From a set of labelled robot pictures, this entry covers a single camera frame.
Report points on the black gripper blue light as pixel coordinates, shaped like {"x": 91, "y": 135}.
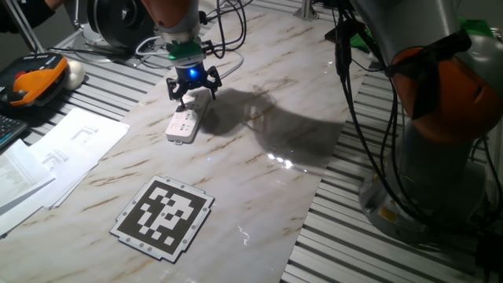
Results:
{"x": 192, "y": 76}

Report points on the white four-socket power strip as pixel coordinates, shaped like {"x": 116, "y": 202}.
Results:
{"x": 184, "y": 126}

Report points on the forearm in dark sleeve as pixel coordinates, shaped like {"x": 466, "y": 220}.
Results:
{"x": 33, "y": 13}

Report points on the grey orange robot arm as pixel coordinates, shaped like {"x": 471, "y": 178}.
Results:
{"x": 424, "y": 31}

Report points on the bare bystander hand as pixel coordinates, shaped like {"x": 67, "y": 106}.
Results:
{"x": 54, "y": 3}

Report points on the white round ball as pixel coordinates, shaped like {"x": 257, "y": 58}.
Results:
{"x": 74, "y": 74}

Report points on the white printed paper sheet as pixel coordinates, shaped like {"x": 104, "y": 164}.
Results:
{"x": 21, "y": 177}
{"x": 78, "y": 149}

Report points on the black white fiducial marker board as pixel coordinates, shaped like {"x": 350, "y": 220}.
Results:
{"x": 163, "y": 218}

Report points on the orange black teach pendant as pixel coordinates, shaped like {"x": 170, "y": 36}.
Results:
{"x": 35, "y": 78}

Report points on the black keyboard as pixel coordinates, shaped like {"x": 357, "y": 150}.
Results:
{"x": 9, "y": 131}

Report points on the aluminium frame post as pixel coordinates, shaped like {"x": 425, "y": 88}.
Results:
{"x": 306, "y": 9}
{"x": 23, "y": 25}

